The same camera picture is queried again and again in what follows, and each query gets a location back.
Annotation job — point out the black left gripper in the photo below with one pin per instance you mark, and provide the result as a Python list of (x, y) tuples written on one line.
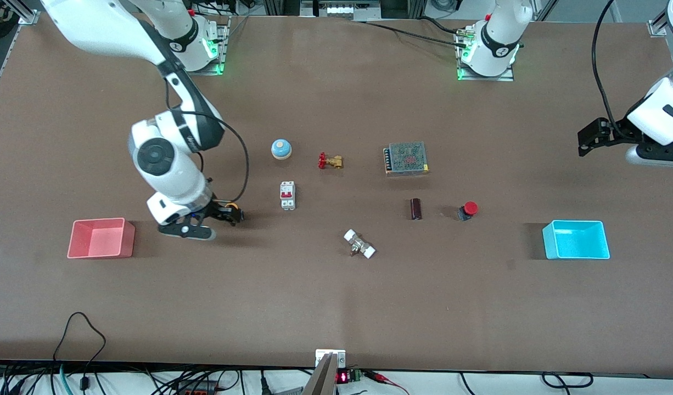
[(612, 135)]

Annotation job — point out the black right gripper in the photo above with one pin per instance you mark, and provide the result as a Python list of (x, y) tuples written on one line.
[(216, 209)]

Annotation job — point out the red push button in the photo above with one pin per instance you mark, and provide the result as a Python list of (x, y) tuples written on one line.
[(470, 208)]

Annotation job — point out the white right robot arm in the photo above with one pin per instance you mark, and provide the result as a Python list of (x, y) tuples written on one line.
[(166, 164)]

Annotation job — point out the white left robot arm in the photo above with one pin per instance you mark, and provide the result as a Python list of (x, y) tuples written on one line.
[(660, 109)]

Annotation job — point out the blue call bell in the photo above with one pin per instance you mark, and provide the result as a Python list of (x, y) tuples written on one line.
[(281, 148)]

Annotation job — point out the cyan plastic bin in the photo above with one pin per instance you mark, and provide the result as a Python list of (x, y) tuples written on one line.
[(578, 241)]

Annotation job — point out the brass fitting white ends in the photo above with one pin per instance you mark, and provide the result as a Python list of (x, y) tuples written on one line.
[(359, 244)]

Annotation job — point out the pink plastic bin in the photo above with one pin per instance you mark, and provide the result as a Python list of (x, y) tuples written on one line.
[(100, 241)]

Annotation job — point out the metal mesh power supply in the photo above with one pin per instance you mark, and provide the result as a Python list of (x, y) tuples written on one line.
[(407, 158)]

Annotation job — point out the dark brown cylindrical capacitor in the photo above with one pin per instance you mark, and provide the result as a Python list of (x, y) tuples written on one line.
[(416, 209)]

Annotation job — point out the red LED display module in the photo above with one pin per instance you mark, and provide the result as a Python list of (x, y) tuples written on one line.
[(348, 377)]

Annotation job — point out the white box with sockets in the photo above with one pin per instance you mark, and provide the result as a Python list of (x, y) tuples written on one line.
[(347, 9)]

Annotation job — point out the white circuit breaker red switch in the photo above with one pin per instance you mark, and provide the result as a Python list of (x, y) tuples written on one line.
[(287, 195)]

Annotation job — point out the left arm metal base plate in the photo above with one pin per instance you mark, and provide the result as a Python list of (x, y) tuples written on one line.
[(484, 77)]

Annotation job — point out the aluminium frame profile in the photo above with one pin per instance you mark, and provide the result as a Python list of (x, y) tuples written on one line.
[(659, 24)]

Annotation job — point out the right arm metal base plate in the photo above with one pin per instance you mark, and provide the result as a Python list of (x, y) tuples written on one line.
[(220, 49)]

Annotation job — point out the grey metal camera bracket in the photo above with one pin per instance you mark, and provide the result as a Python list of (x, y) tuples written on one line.
[(325, 373)]

